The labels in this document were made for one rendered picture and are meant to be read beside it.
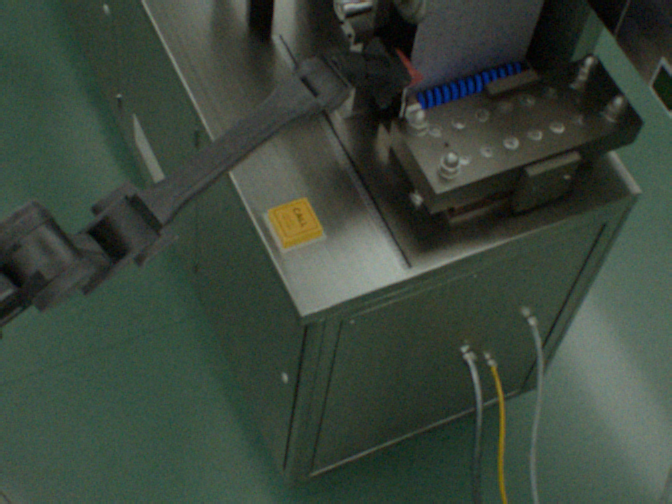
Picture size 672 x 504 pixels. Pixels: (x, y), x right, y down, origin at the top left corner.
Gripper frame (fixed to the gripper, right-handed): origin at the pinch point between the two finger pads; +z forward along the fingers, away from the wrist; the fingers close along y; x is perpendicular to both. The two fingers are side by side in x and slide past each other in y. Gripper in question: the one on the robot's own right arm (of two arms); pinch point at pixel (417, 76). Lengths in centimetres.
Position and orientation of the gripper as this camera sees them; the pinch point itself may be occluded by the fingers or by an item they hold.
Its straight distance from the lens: 212.3
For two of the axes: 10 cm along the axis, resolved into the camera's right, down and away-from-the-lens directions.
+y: 4.2, 7.9, -4.4
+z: 7.3, -0.1, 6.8
